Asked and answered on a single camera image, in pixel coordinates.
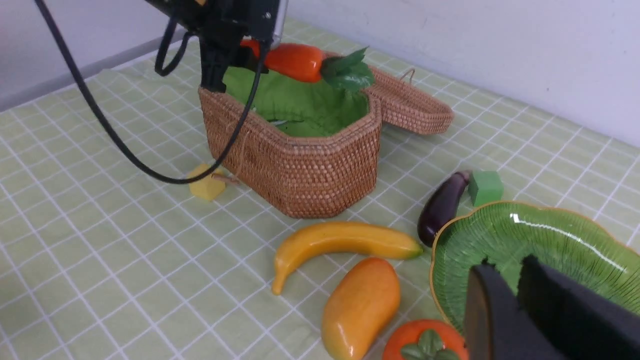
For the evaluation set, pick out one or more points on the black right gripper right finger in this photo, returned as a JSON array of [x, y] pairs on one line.
[[579, 323]]

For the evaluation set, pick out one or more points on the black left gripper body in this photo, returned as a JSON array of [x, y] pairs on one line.
[[221, 21]]

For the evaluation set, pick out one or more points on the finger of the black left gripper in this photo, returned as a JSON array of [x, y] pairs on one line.
[[216, 52]]

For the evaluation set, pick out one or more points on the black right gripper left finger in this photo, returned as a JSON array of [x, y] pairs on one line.
[[495, 326]]

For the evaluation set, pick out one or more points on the orange persimmon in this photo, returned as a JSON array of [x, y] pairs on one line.
[[425, 339]]

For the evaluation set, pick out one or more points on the red chili pepper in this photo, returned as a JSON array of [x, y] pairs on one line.
[[297, 66]]

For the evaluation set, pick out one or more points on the dark purple eggplant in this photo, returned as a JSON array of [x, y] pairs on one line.
[[442, 206]]

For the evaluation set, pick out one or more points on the orange yellow mango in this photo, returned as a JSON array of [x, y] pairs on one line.
[[360, 307]]

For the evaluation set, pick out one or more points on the yellow banana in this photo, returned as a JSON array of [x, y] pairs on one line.
[[339, 237]]

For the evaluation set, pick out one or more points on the green leaf-shaped plate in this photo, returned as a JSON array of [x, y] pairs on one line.
[[504, 233]]

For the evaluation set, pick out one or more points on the green fabric basket lining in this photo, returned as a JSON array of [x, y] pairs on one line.
[[283, 108]]

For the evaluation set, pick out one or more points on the yellow block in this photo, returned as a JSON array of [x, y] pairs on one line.
[[210, 187]]

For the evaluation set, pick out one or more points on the green cube block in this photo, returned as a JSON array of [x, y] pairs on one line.
[[485, 187]]

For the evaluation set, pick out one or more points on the woven wicker basket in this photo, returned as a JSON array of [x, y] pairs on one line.
[[307, 177]]

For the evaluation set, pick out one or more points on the woven wicker basket lid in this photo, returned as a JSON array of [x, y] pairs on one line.
[[410, 107]]

